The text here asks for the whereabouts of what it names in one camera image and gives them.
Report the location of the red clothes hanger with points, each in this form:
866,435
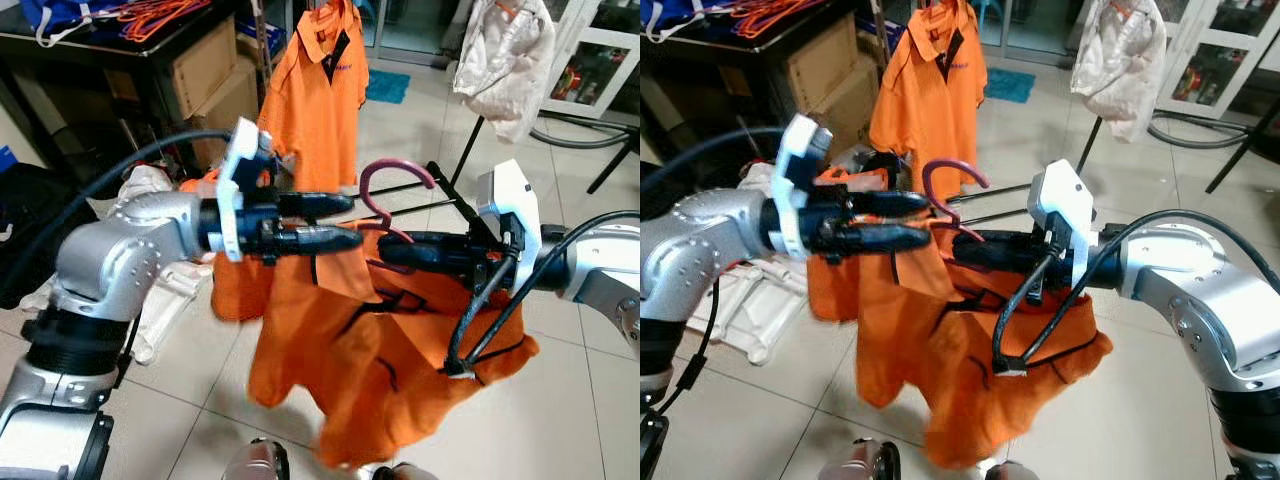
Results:
955,161
1120,8
395,162
505,10

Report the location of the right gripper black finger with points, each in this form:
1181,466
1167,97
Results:
440,243
1000,241
990,262
425,263

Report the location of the orange reflective vest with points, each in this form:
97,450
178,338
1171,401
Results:
850,178
200,183

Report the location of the white glass door cabinet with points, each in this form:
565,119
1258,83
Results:
1190,50
580,40

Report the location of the black clothes rack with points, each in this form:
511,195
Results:
1090,157
467,165

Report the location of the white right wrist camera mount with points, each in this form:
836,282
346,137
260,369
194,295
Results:
510,200
1065,200

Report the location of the white grey jacket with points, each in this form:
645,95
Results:
505,70
1120,70

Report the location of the crumpled white cloth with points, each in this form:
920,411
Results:
760,180
145,185

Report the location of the orange polo shirt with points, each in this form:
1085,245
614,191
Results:
350,380
940,390
925,110
315,110

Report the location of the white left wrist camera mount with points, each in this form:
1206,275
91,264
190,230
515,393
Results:
240,160
800,150

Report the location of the red hanger heap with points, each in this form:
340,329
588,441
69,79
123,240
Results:
150,15
780,15

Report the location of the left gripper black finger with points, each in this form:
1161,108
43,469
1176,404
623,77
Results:
890,238
325,240
890,203
320,205

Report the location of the silver right robot leg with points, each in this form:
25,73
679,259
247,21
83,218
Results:
1012,472
405,473

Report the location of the teal cloth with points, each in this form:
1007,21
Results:
388,87
1010,86

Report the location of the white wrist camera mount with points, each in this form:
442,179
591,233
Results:
800,150
1065,200
240,160
510,200

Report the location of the white plastic rack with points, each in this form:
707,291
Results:
170,300
760,310

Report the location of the brown cardboard box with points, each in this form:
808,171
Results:
225,120
820,60
200,65
845,115

